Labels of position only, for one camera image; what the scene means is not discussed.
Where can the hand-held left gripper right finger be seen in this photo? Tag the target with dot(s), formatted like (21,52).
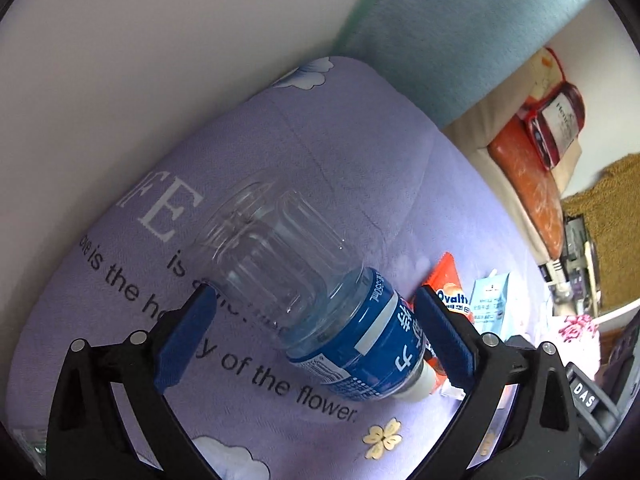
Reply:
(440,330)

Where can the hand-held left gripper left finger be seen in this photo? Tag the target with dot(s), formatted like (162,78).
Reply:
(185,340)

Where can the clear plastic bottle blue label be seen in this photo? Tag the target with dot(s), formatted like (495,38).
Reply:
(300,285)

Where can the orange and white snack bag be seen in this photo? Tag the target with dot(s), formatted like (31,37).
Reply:
(447,277)

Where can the blue drink carton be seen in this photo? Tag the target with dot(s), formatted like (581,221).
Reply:
(492,300)

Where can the pink floral cloth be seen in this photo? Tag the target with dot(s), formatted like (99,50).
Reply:
(575,330)

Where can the beige sofa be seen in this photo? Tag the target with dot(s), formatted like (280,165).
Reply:
(505,170)

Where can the orange cushion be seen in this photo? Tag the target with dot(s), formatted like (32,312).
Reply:
(535,185)

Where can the brown textured cloth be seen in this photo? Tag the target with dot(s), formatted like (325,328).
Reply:
(610,220)

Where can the purple floral cloth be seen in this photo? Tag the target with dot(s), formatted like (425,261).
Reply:
(300,160)

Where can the red bag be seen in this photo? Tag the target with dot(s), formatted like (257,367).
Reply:
(557,120)

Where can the curtain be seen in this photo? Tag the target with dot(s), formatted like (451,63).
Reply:
(475,25)

